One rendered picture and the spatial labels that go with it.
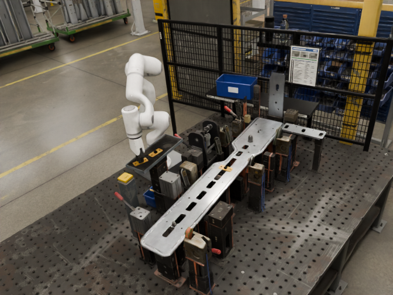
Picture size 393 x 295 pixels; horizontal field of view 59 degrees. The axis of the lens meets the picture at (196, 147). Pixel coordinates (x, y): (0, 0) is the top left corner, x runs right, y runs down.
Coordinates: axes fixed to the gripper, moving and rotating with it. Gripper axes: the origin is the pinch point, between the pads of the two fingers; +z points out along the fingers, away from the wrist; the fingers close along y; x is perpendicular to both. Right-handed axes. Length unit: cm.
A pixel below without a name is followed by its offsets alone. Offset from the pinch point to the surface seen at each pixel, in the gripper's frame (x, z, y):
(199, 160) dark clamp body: 35.5, 14.9, 5.5
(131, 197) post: -12.7, 14.6, 10.7
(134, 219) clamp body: -18.3, 15.1, 26.9
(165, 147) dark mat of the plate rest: 18.6, 2.5, -4.1
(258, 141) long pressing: 81, 18, 8
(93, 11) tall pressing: 220, 71, -772
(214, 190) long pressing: 28.7, 18.5, 30.3
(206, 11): 185, -16, -203
